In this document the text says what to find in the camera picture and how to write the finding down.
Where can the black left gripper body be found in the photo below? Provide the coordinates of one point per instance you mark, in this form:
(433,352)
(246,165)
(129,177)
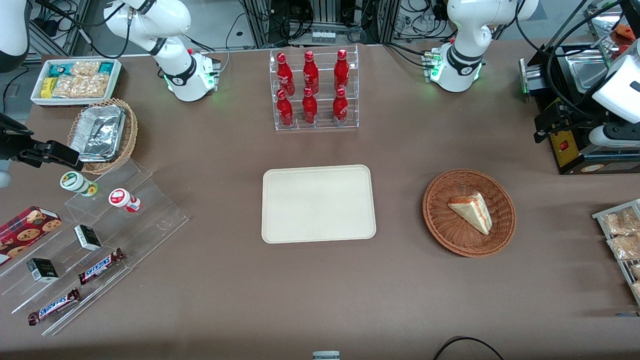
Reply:
(580,118)

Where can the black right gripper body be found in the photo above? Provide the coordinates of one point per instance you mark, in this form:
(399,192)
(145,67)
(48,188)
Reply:
(11,142)

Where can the triangular sandwich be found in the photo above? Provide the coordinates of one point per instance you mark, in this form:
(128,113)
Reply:
(472,212)

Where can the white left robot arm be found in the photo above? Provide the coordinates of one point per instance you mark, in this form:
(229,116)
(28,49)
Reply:
(460,30)

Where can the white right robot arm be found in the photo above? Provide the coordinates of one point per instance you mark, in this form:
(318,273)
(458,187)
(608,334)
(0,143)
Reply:
(175,60)

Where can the light wicker basket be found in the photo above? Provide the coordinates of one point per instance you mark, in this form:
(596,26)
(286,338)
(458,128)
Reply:
(127,145)

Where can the grey snack tray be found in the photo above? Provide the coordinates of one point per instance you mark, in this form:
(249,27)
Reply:
(600,216)

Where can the brown wicker basket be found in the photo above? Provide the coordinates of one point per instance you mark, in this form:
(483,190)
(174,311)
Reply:
(450,225)

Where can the cream plastic tray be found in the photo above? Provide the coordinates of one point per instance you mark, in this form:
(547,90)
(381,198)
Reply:
(317,205)

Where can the green-lidded white cup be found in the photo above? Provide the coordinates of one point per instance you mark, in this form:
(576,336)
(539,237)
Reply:
(74,181)

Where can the black hot dog warmer machine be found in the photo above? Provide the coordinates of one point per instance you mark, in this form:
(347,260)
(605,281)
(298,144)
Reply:
(567,156)

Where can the stack of aluminium foil trays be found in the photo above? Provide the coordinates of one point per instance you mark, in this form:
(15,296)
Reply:
(97,132)

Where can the steel food pan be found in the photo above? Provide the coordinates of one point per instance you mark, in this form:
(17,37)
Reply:
(587,75)

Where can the white snack bin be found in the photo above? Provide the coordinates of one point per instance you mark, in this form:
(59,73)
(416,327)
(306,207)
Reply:
(36,97)

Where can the yellow snack pack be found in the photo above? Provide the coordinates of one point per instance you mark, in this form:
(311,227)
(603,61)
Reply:
(47,87)

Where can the red-lidded white cup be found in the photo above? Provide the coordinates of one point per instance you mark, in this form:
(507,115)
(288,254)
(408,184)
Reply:
(120,198)

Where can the large clear cracker bag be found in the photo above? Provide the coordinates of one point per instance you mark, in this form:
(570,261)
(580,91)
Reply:
(80,86)

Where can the red tartan cookie box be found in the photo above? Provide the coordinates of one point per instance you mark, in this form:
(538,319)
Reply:
(25,232)

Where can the small black carton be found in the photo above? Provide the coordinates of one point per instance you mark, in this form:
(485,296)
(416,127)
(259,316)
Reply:
(42,270)
(87,237)

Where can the teal snack pack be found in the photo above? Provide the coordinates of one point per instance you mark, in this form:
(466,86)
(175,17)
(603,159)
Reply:
(106,67)
(58,69)

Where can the red sausage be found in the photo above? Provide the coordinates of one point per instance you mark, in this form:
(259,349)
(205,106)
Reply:
(626,32)
(620,51)

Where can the small clear cracker bag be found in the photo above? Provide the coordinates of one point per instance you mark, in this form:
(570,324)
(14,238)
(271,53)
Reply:
(85,68)

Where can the clear bag of snacks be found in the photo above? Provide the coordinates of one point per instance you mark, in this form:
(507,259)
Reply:
(635,271)
(625,247)
(636,290)
(620,222)

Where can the clear acrylic stepped display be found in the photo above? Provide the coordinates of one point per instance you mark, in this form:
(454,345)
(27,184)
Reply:
(150,220)

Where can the Snickers chocolate bar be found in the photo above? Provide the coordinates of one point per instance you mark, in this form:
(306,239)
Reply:
(54,306)
(100,266)

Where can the red cola bottle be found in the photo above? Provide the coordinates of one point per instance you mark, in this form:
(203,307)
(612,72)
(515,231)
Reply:
(285,111)
(285,75)
(310,74)
(340,109)
(341,71)
(309,109)

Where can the clear acrylic bottle rack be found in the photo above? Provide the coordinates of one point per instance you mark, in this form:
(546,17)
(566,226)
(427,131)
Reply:
(325,125)

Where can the white power strip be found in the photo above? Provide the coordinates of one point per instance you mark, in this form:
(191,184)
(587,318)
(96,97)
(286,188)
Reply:
(323,37)

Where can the grey device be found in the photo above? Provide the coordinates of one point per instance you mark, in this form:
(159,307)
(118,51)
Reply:
(326,356)

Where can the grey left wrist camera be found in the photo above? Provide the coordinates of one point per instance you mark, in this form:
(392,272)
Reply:
(617,136)

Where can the aluminium profile frame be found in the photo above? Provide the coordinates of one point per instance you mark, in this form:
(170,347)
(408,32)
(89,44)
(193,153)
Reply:
(257,22)

